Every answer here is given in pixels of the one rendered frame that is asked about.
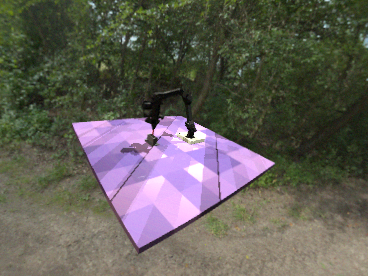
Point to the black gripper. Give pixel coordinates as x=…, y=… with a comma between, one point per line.
x=154, y=120

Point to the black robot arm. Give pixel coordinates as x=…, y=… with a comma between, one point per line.
x=157, y=99

